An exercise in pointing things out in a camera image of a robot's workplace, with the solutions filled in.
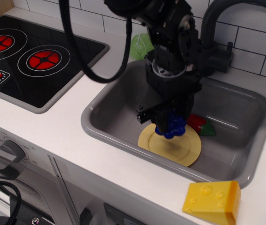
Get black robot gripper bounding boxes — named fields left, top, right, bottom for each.
left=136, top=51, right=202, bottom=134

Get blue toy blueberries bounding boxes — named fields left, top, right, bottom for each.
left=155, top=111, right=187, bottom=139

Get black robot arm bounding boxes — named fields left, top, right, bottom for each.
left=105, top=0, right=201, bottom=139

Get yellow toy plate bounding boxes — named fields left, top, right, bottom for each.
left=138, top=124, right=202, bottom=166

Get grey sink basin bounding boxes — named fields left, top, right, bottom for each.
left=81, top=60, right=266, bottom=188

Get red toy chili pepper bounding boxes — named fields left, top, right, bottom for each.
left=187, top=114, right=216, bottom=135

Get dark grey faucet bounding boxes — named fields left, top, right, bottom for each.
left=199, top=0, right=266, bottom=76

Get green toy lettuce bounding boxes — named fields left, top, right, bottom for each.
left=129, top=33, right=154, bottom=60

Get yellow toy cheese wedge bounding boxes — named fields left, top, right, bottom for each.
left=182, top=181, right=241, bottom=225

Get grey toy oven front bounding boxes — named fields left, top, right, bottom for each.
left=0, top=119, right=148, bottom=225

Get black toy stove top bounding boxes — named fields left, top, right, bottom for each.
left=0, top=15, right=110, bottom=114

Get grey oven knob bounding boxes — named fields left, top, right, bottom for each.
left=0, top=140, right=25, bottom=163

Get black braided cable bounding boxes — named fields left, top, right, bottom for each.
left=58, top=0, right=133, bottom=83

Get black lower cable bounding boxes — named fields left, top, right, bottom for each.
left=0, top=180, right=22, bottom=225

